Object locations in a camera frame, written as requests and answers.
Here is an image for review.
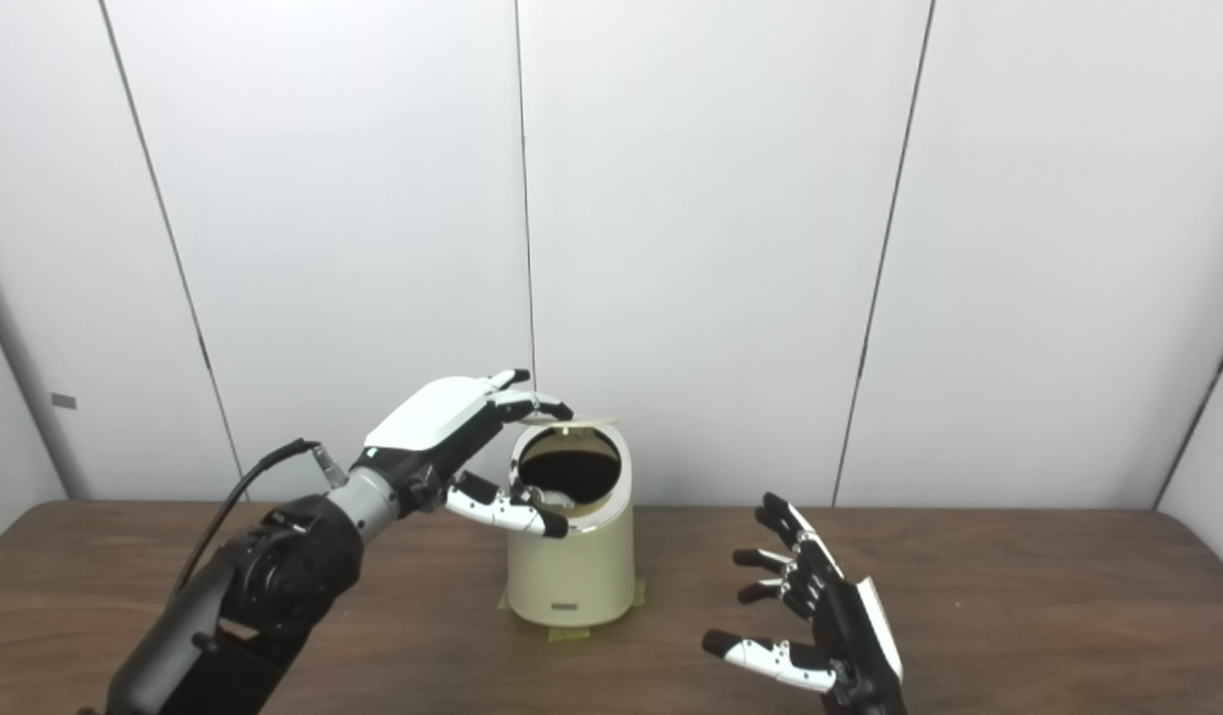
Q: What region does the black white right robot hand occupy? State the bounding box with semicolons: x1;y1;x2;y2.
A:
701;492;908;715

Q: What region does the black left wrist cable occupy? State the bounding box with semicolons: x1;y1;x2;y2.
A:
170;438;349;597

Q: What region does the cream-colored bin body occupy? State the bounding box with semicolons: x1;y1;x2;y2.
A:
506;419;636;628

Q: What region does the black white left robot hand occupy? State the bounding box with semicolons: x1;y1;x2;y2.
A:
351;368;575;540

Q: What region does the round cream bin lid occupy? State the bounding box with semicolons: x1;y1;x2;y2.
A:
517;409;620;429

